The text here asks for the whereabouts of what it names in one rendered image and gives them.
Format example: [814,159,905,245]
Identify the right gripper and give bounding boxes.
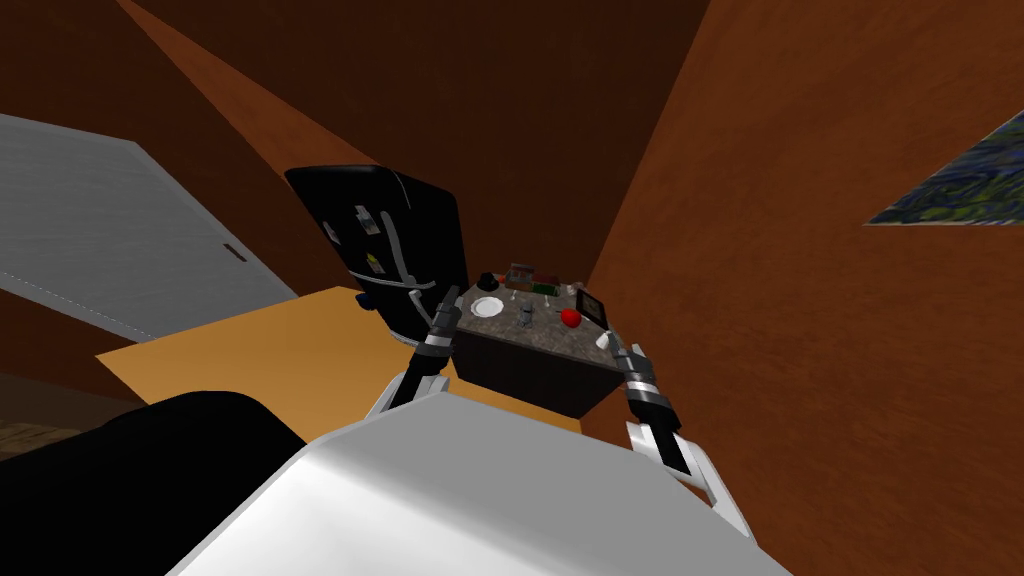
[606,332,659,388]

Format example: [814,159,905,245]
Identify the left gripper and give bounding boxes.
[428,283,463,341]

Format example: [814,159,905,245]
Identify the black framed tablet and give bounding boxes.
[575,288,610,331]

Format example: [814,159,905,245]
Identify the dark brown cabinet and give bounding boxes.
[450,274,631,421]

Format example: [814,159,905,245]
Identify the black fridge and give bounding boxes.
[283,164,470,350]

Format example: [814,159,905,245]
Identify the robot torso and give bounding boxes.
[163,390,793,576]

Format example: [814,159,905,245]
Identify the white door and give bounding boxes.
[0,112,300,345]

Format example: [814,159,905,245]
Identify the long grey fridge handle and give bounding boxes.
[378,210,425,289]

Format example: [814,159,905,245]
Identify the blue green wall painting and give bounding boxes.
[863,110,1024,228]

